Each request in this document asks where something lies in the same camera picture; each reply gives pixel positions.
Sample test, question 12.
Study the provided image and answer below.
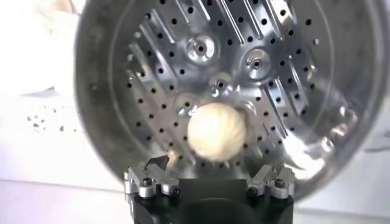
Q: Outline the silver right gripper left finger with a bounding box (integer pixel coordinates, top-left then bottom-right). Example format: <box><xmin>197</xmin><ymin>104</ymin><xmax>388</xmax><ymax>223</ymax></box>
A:
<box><xmin>123</xmin><ymin>155</ymin><xmax>180</xmax><ymax>198</ymax></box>

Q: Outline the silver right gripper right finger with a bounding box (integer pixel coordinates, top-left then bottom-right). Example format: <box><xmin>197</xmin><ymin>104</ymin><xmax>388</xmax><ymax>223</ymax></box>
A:
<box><xmin>246</xmin><ymin>164</ymin><xmax>296</xmax><ymax>199</ymax></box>

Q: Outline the white steamed baozi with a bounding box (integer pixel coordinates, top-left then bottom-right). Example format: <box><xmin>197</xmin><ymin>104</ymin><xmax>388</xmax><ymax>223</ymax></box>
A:
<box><xmin>186</xmin><ymin>102</ymin><xmax>247</xmax><ymax>163</ymax></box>

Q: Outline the perforated steel steamer basket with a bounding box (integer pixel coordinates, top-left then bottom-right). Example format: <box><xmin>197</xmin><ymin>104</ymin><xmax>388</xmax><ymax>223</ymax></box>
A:
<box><xmin>74</xmin><ymin>0</ymin><xmax>390</xmax><ymax>203</ymax></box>

